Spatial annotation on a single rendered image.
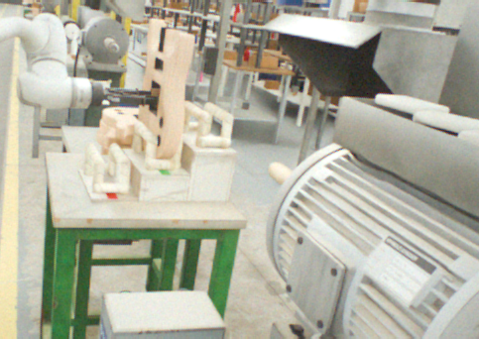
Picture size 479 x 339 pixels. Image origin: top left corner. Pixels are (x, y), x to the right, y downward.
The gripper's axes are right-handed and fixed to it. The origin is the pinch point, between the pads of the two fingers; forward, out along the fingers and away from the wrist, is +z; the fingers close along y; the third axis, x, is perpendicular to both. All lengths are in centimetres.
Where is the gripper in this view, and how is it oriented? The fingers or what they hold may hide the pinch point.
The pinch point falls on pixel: (153, 98)
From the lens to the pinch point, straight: 169.9
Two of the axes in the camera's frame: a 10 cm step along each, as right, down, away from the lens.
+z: 9.5, 0.1, 3.2
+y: 2.9, 3.7, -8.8
